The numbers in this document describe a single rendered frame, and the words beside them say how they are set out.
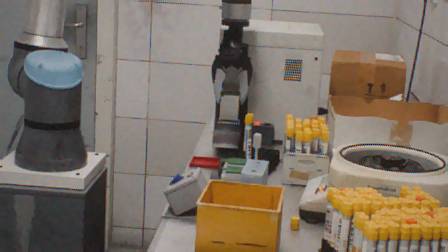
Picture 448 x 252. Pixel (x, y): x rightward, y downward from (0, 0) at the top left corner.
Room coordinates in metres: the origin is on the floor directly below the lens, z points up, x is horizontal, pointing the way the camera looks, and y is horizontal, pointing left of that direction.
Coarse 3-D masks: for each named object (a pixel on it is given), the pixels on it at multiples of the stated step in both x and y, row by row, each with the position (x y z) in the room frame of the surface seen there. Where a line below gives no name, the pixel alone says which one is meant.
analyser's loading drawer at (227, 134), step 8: (224, 120) 1.91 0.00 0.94; (232, 120) 1.91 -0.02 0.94; (224, 128) 1.87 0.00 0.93; (232, 128) 1.87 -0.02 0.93; (240, 128) 1.95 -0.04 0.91; (216, 136) 1.81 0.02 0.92; (224, 136) 1.81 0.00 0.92; (232, 136) 1.81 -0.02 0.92; (240, 136) 1.88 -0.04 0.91; (216, 144) 1.81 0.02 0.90; (224, 144) 1.81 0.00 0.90; (232, 144) 1.81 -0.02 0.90
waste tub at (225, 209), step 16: (208, 192) 1.24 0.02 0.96; (224, 192) 1.27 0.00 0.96; (240, 192) 1.26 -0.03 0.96; (256, 192) 1.26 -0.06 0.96; (272, 192) 1.25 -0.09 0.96; (208, 208) 1.14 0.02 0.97; (224, 208) 1.14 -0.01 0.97; (240, 208) 1.13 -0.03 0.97; (256, 208) 1.13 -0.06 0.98; (272, 208) 1.25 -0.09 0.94; (208, 224) 1.14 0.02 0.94; (224, 224) 1.14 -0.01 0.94; (240, 224) 1.13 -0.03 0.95; (256, 224) 1.13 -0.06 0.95; (272, 224) 1.13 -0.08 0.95; (208, 240) 1.14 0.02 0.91; (224, 240) 1.14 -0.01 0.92; (240, 240) 1.13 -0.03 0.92; (256, 240) 1.13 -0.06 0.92; (272, 240) 1.13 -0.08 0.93
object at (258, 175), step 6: (246, 162) 1.40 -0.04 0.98; (252, 162) 1.40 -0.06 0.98; (258, 162) 1.41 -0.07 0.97; (264, 162) 1.41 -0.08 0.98; (246, 168) 1.36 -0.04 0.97; (252, 168) 1.36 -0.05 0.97; (258, 168) 1.36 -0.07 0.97; (264, 168) 1.36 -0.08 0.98; (246, 174) 1.32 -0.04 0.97; (252, 174) 1.32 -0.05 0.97; (258, 174) 1.32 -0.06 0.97; (264, 174) 1.35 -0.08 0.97; (240, 180) 1.33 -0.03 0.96; (246, 180) 1.32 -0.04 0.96; (252, 180) 1.32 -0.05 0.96; (258, 180) 1.32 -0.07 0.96; (264, 180) 1.36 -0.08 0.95
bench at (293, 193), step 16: (208, 128) 2.09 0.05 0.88; (208, 144) 1.91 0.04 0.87; (240, 144) 1.93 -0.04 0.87; (272, 144) 1.95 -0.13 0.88; (208, 176) 1.62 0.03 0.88; (272, 176) 1.65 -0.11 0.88; (288, 192) 1.54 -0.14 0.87; (288, 208) 1.44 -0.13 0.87; (160, 224) 1.30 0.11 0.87; (176, 224) 1.31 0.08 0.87; (192, 224) 1.31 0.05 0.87; (288, 224) 1.35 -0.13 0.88; (304, 224) 1.35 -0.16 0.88; (320, 224) 1.36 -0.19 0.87; (160, 240) 1.23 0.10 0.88; (176, 240) 1.23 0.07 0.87; (192, 240) 1.24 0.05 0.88; (288, 240) 1.26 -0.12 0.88; (304, 240) 1.27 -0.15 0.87; (320, 240) 1.27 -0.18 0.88
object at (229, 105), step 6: (222, 96) 1.89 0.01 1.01; (228, 96) 1.87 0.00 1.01; (234, 96) 1.87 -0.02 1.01; (222, 102) 1.87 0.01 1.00; (228, 102) 1.87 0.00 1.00; (234, 102) 1.87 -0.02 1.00; (222, 108) 1.87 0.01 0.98; (228, 108) 1.87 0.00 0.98; (234, 108) 1.87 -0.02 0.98; (222, 114) 1.87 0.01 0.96; (228, 114) 1.87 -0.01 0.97; (234, 114) 1.87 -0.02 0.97
